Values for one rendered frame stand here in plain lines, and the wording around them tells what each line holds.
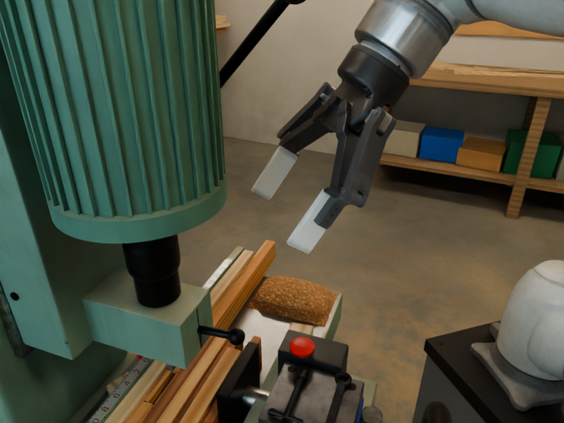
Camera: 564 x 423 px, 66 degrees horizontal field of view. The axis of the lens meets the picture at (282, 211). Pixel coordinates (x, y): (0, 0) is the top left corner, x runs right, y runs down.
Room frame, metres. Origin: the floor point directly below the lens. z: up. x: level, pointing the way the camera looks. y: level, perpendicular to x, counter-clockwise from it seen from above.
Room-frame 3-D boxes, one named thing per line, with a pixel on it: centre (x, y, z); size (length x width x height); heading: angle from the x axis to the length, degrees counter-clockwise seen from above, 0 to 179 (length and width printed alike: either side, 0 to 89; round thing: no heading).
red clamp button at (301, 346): (0.38, -0.02, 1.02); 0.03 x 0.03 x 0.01
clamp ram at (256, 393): (0.36, 0.02, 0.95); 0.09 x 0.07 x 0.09; 160
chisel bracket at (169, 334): (0.42, 0.16, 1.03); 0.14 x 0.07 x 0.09; 70
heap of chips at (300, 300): (0.61, -0.02, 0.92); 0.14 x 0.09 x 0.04; 70
